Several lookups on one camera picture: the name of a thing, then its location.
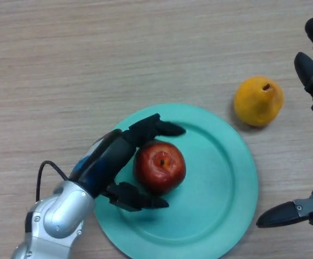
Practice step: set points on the green round plate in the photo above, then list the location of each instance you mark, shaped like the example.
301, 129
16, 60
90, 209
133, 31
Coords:
212, 189

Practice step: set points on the yellow pear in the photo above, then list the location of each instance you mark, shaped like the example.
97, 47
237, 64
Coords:
258, 103

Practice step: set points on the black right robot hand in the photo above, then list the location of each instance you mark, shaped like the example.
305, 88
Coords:
311, 73

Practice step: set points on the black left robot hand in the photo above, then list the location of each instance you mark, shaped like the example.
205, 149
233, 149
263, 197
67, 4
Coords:
105, 164

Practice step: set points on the red apple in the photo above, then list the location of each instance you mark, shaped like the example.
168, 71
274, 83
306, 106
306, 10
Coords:
160, 167

